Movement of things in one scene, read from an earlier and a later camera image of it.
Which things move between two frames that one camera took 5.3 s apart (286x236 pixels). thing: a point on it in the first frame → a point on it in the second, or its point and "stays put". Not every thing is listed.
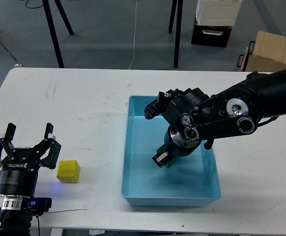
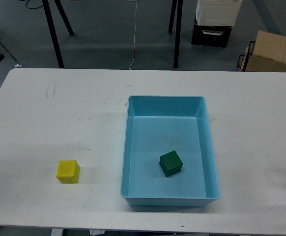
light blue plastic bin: x=192 y=181 stays put
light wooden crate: x=270 y=52 stays put
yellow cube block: x=68 y=171 stays put
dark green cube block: x=170 y=163 → x=170 y=163
